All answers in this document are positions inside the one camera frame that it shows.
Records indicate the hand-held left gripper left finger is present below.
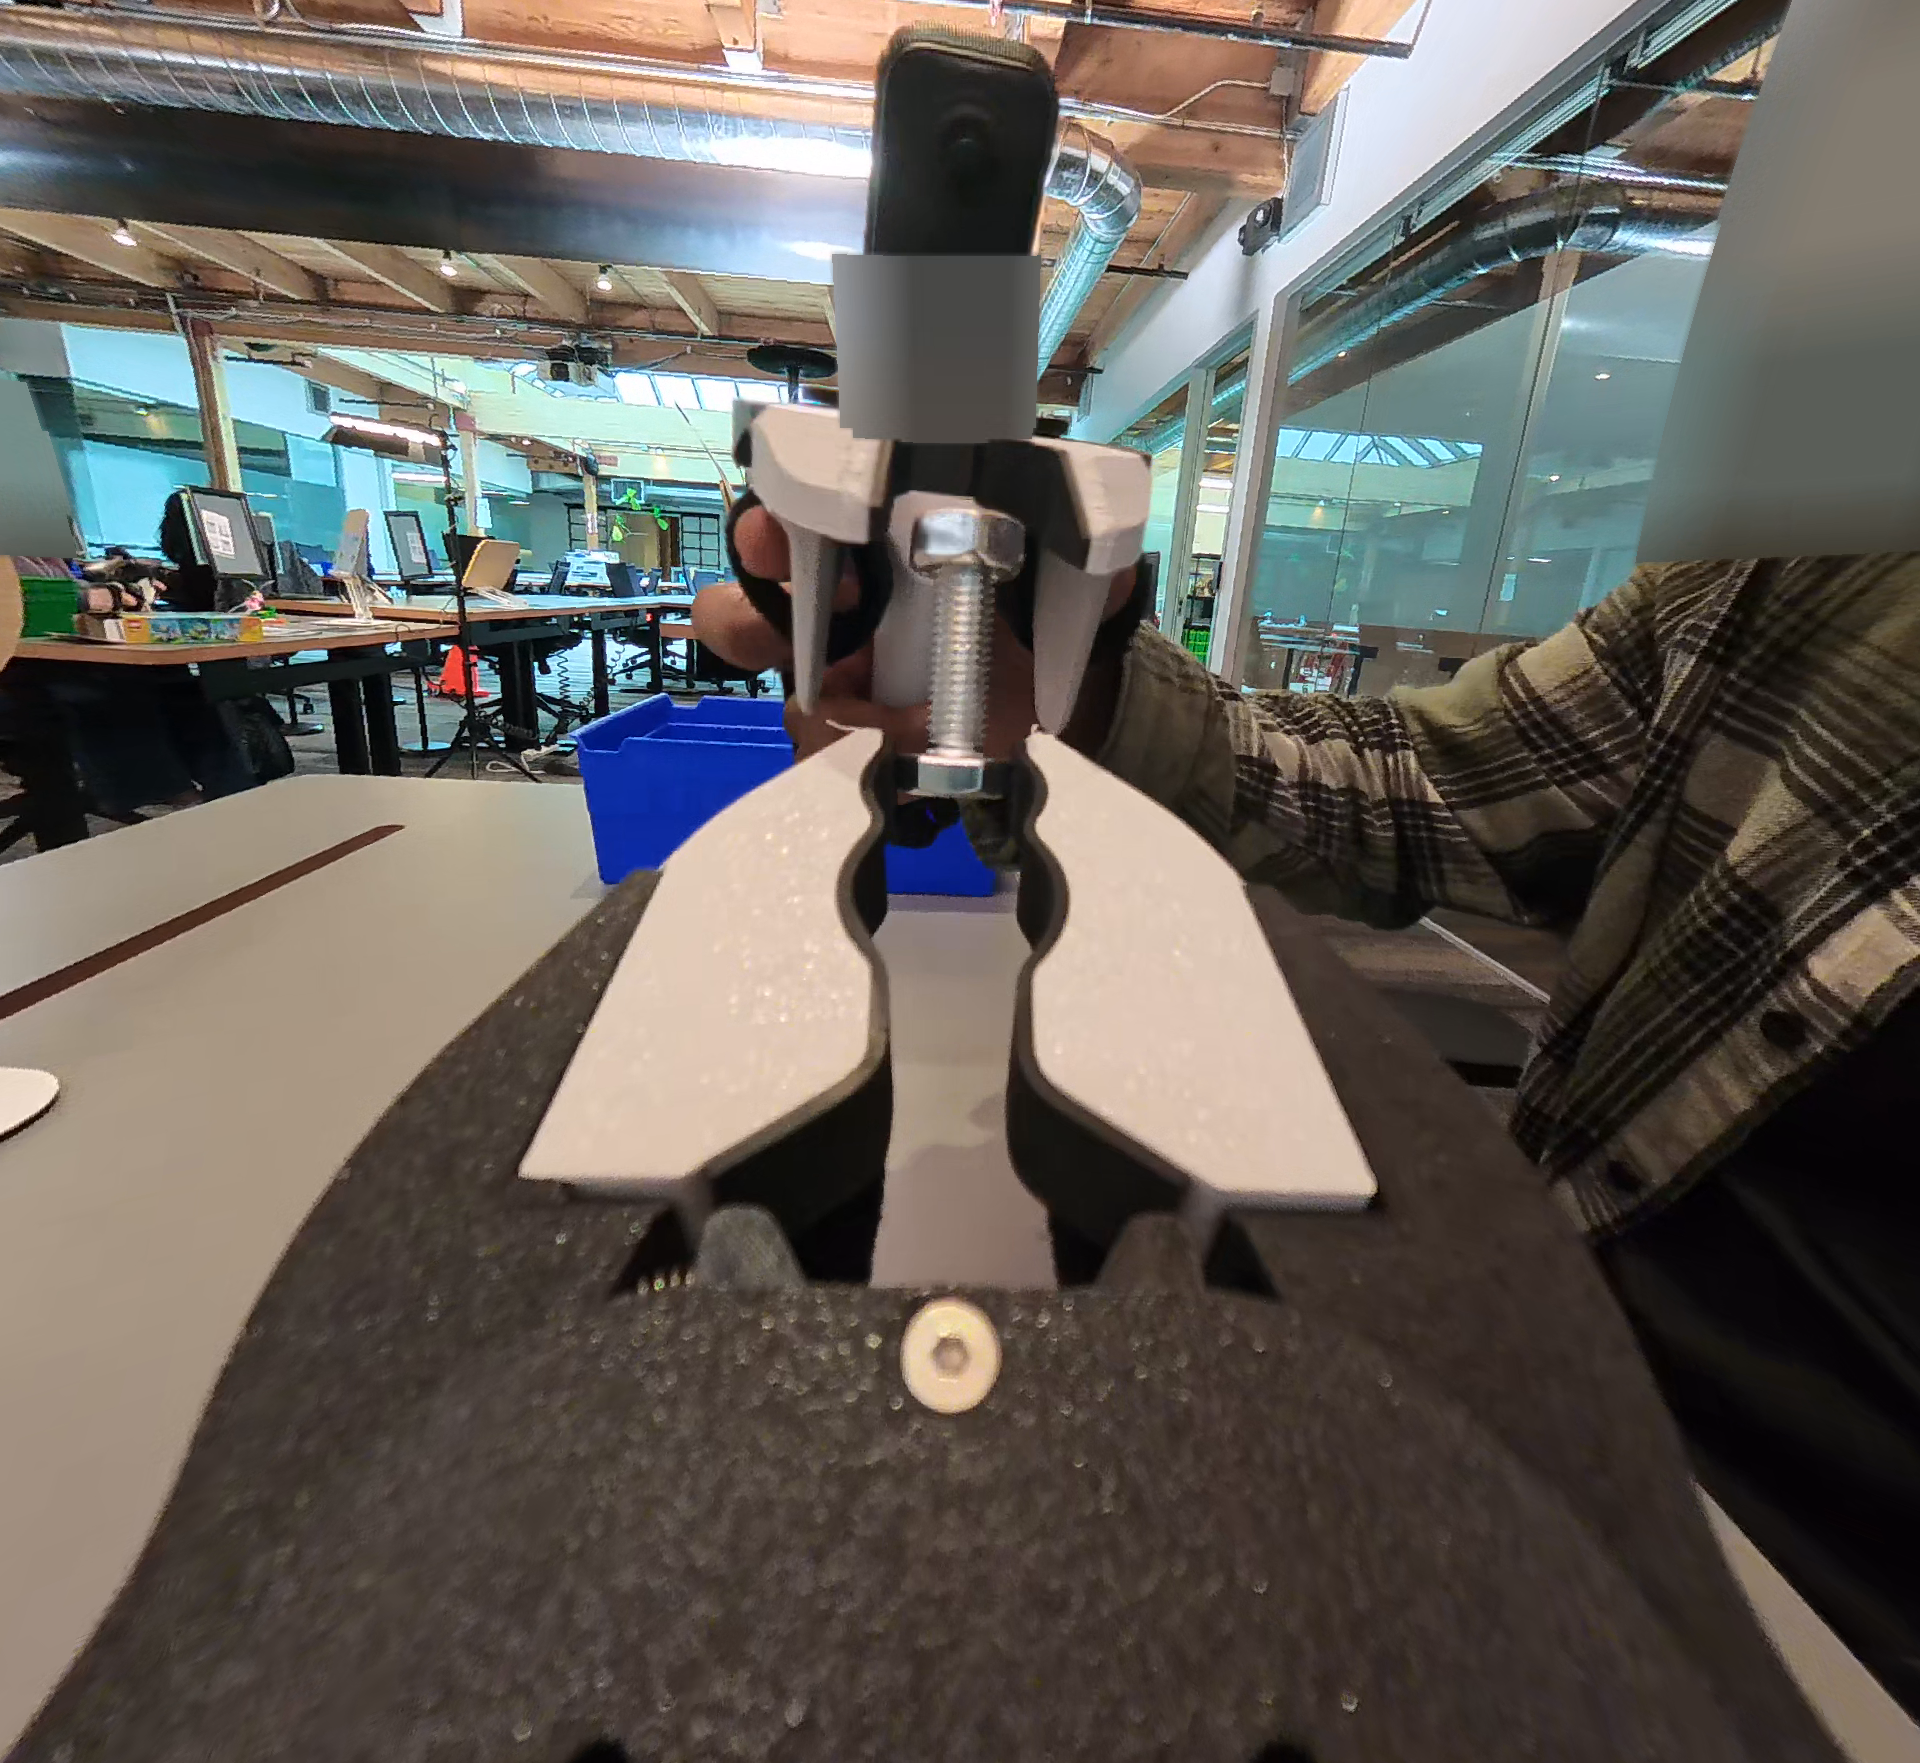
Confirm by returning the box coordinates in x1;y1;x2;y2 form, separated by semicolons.
517;724;900;1205

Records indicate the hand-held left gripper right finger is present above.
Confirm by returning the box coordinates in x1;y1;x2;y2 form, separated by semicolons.
1004;732;1379;1215

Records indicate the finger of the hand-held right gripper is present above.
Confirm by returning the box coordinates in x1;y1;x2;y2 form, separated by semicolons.
733;398;889;718
1029;437;1156;732

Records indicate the silver hex bolt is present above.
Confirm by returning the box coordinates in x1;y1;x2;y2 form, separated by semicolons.
909;507;1031;763

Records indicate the person's right forearm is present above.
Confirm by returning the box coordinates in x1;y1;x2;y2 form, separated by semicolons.
1102;560;1920;932

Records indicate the person's right hand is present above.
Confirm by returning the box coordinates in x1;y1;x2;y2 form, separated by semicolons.
689;503;1145;767

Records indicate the blue plastic bin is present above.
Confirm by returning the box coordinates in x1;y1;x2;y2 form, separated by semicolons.
574;695;999;897

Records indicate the long office desk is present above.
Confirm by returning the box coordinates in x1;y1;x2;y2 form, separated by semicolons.
277;586;708;744

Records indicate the light stand tripod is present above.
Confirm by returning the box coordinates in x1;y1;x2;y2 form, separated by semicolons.
323;418;551;786

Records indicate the wooden office desk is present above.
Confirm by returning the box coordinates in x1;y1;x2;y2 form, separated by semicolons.
0;596;459;849

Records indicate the silver spiral duct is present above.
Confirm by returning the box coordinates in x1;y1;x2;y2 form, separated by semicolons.
0;0;1145;369

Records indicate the black round duct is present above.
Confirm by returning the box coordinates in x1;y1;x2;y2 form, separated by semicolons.
0;99;887;283

